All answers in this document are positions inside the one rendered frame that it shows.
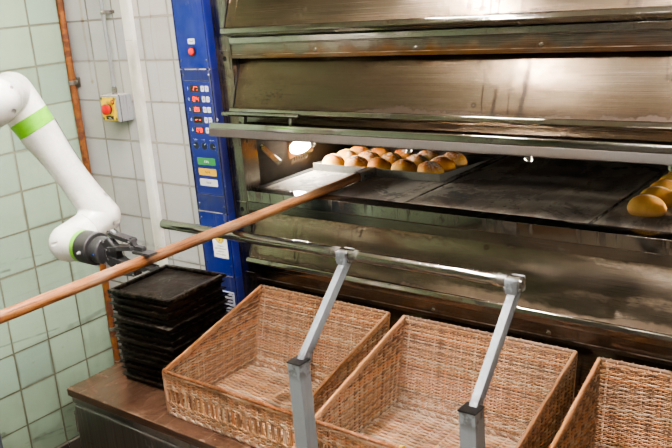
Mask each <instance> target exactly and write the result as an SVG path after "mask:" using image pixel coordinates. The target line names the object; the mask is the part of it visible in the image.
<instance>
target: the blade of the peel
mask: <svg viewBox="0 0 672 448"><path fill-rule="evenodd" d="M465 157H466V159H467V165H466V166H464V167H461V168H456V169H454V170H451V171H448V172H444V173H441V174H436V173H424V172H413V171H401V170H390V169H379V168H376V174H377V176H380V177H390V178H401V179H411V180H422V181H432V182H442V181H444V180H447V179H449V178H451V177H453V176H455V175H458V174H460V173H462V172H464V171H466V170H469V169H471V168H473V167H475V166H477V165H479V164H482V163H484V162H486V161H488V160H490V159H493V158H491V157H477V156H465ZM363 168H366V167H356V166H344V165H333V164H322V161H319V162H315V163H313V169H314V170H316V171H327V172H337V173H348V174H354V172H355V171H358V170H361V169H363Z"/></svg>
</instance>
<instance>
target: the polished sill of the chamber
mask: <svg viewBox="0 0 672 448"><path fill-rule="evenodd" d="M302 193H305V192H302V191H293V190H284V189H275V188H266V187H256V188H253V189H250V190H247V197H248V201H249V202H256V203H264V204H272V205H274V204H276V203H279V202H282V201H284V200H287V199H289V198H292V197H295V196H297V195H300V194H302ZM295 207H296V208H303V209H311V210H319V211H327V212H335V213H342V214H350V215H358V216H366V217H374V218H382V219H389V220H397V221H405V222H413V223H421V224H428V225H436V226H444V227H452V228H460V229H468V230H475V231H483V232H491V233H499V234H507V235H514V236H522V237H530V238H538V239H546V240H554V241H561V242H569V243H577V244H585V245H593V246H600V247H608V248H616V249H624V250H632V251H640V252H647V253H655V254H663V255H671V256H672V233H670V232H661V231H652V230H643V229H634V228H625V227H616V226H607V225H598V224H589V223H580V222H571V221H562V220H553V219H544V218H535V217H526V216H517V215H508V214H499V213H490V212H481V211H472V210H464V209H455V208H446V207H437V206H428V205H419V204H410V203H401V202H392V201H383V200H374V199H365V198H356V197H347V196H338V195H329V194H326V195H323V196H320V197H318V198H315V199H313V200H310V201H308V202H305V203H303V204H300V205H298V206H295Z"/></svg>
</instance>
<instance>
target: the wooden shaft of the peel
mask: <svg viewBox="0 0 672 448"><path fill-rule="evenodd" d="M360 179H361V176H360V174H359V173H354V174H352V175H349V176H347V177H344V178H341V179H339V180H336V181H334V182H331V183H328V184H326V185H323V186H321V187H318V188H315V189H313V190H310V191H308V192H305V193H302V194H300V195H297V196H295V197H292V198H289V199H287V200H284V201H282V202H279V203H276V204H274V205H271V206H269V207H266V208H263V209H261V210H258V211H256V212H253V213H251V214H248V215H245V216H243V217H240V218H238V219H235V220H232V221H230V222H227V223H225V224H222V225H219V226H217V227H214V228H212V229H209V230H206V231H204V232H201V233H199V234H196V235H193V236H191V237H188V238H186V239H183V240H180V241H178V242H175V243H173V244H170V245H167V246H165V247H162V248H160V249H157V250H154V251H158V254H156V255H154V256H151V257H145V256H139V257H136V258H134V259H131V260H128V261H126V262H123V263H121V264H118V265H115V266H113V267H110V268H108V269H105V270H103V271H100V272H97V273H95V274H92V275H90V276H87V277H84V278H82V279H79V280H77V281H74V282H71V283H69V284H66V285H64V286H61V287H58V288H56V289H53V290H51V291H48V292H45V293H43V294H40V295H38V296H35V297H32V298H30V299H27V300H25V301H22V302H19V303H17V304H14V305H12V306H9V307H6V308H4V309H1V310H0V324H2V323H5V322H7V321H10V320H12V319H15V318H17V317H20V316H22V315H25V314H27V313H30V312H32V311H35V310H37V309H40V308H42V307H45V306H47V305H50V304H52V303H55V302H57V301H60V300H62V299H65V298H67V297H70V296H72V295H75V294H77V293H80V292H82V291H85V290H88V289H90V288H93V287H95V286H98V285H100V284H103V283H105V282H108V281H110V280H113V279H115V278H118V277H120V276H123V275H125V274H128V273H130V272H133V271H135V270H138V269H140V268H143V267H145V266H148V265H150V264H153V263H155V262H158V261H160V260H163V259H165V258H168V257H170V256H173V255H175V254H178V253H180V252H183V251H185V250H188V249H190V248H193V247H195V246H198V245H200V244H203V243H205V242H208V241H210V240H213V239H215V238H218V237H220V236H223V235H225V234H228V233H230V232H233V231H235V230H238V229H240V228H243V227H245V226H248V225H250V224H253V223H255V222H258V221H260V220H263V219H265V218H268V217H270V216H273V215H275V214H278V213H280V212H283V211H285V210H288V209H290V208H293V207H295V206H298V205H300V204H303V203H305V202H308V201H310V200H313V199H315V198H318V197H320V196H323V195H326V194H328V193H331V192H333V191H336V190H338V189H341V188H343V187H346V186H348V185H351V184H353V183H356V182H358V181H360Z"/></svg>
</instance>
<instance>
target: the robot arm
mask: <svg viewBox="0 0 672 448"><path fill-rule="evenodd" d="M6 124H7V125H8V126H9V127H10V129H11V130H12V131H13V132H14V133H15V135H16V136H17V137H18V138H19V139H20V142H21V143H22V144H23V145H24V146H25V147H26V148H27V149H28V150H29V151H30V152H31V153H32V154H33V155H34V156H35V157H36V158H37V160H38V161H39V162H40V163H41V164H42V165H43V166H44V168H45V169H46V170H47V171H48V172H49V174H50V175H51V176H52V177H53V179H54V180H55V181H56V182H57V184H58V185H59V186H60V188H61V189H62V190H63V192H64V193H65V195H66V196H67V197H68V199H69V200H70V202H71V203H72V204H73V205H74V207H75V209H76V210H77V214H76V215H75V216H74V217H72V218H71V219H69V220H68V221H66V222H65V223H63V224H61V225H60V226H58V227H57V228H55V229H54V230H53V231H52V233H51V235H50V237H49V249H50V251H51V253H52V254H53V255H54V256H55V257H56V258H57V259H59V260H61V261H65V262H72V261H78V262H82V263H86V264H91V265H100V264H105V265H109V266H110V267H113V266H115V265H118V264H121V263H123V262H126V261H128V260H131V259H129V258H127V256H125V255H123V253H122V251H129V252H130V251H132V254H135V255H140V256H145V257H151V256H154V255H156V254H158V251H154V250H148V249H146V247H145V246H142V245H139V244H137V238H136V237H134V236H131V235H127V234H124V233H121V232H119V231H118V230H117V229H116V228H117V227H118V225H119V223H120V221H121V212H120V209H119V207H118V206H117V204H116V203H115V202H114V201H113V200H112V199H111V198H110V197H109V196H108V195H107V194H106V192H105V191H104V190H103V189H102V188H101V187H100V186H99V185H98V183H97V181H96V180H95V179H94V178H93V176H92V175H91V174H90V172H89V171H88V170H87V168H86V167H85V166H84V164H83V163H82V161H81V160H80V159H79V157H78V156H77V154H76V153H75V151H74V150H73V148H72V146H71V145H70V143H69V142H68V140H67V138H66V137H65V135H64V133H63V131H62V130H61V128H60V126H59V124H58V122H57V121H56V119H55V118H54V117H53V115H52V114H51V112H50V111H49V109H48V107H47V106H46V104H45V103H44V101H43V100H42V98H41V97H40V95H39V94H38V93H37V91H36V90H35V88H34V87H33V85H32V84H31V83H30V81H29V80H28V79H27V78H26V77H25V76H23V75H21V74H19V73H16V72H4V73H1V74H0V128H1V127H3V126H4V125H6ZM107 235H109V236H107ZM115 239H116V240H119V241H122V242H124V243H127V244H119V243H118V242H117V241H116V240H115ZM133 250H134V251H133ZM158 268H160V266H159V265H157V264H150V265H148V266H145V267H143V268H140V269H138V270H135V271H133V272H130V273H128V274H125V275H123V276H132V277H135V276H137V275H140V274H142V272H146V271H153V270H156V269H158Z"/></svg>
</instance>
